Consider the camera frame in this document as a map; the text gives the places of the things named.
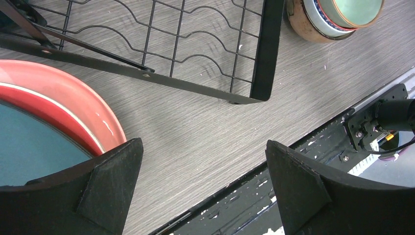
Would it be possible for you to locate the pink round plate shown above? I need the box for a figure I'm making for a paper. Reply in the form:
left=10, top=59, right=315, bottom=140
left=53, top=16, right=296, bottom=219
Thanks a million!
left=0, top=60, right=126, bottom=152

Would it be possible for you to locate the teal square plate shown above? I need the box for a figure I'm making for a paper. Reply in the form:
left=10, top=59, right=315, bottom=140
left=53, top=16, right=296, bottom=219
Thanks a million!
left=0, top=101, right=92, bottom=186

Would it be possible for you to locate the brown striped bowl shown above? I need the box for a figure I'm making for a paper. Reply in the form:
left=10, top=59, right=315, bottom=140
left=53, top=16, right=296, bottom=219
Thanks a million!
left=286, top=0, right=354, bottom=44

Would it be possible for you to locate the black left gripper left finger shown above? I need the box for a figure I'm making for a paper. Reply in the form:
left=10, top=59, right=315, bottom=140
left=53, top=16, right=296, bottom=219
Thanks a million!
left=0, top=138, right=143, bottom=235

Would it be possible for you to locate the red round plate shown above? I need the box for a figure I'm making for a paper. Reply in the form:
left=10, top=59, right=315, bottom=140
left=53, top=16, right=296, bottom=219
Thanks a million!
left=0, top=83, right=105, bottom=156

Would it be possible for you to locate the black wire dish rack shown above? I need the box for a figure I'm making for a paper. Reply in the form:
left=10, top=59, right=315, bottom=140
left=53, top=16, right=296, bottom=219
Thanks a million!
left=0, top=0, right=285, bottom=104

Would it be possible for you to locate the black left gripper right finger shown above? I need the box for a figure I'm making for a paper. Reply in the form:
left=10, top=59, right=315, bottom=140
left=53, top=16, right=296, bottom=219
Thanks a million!
left=266, top=140, right=415, bottom=235

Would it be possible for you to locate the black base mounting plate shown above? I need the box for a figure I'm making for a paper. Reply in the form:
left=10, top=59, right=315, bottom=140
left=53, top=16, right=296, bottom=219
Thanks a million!
left=156, top=82, right=415, bottom=235

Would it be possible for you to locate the light green bowl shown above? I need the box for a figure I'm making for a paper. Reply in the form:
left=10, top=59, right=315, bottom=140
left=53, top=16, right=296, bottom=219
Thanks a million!
left=320, top=0, right=384, bottom=28

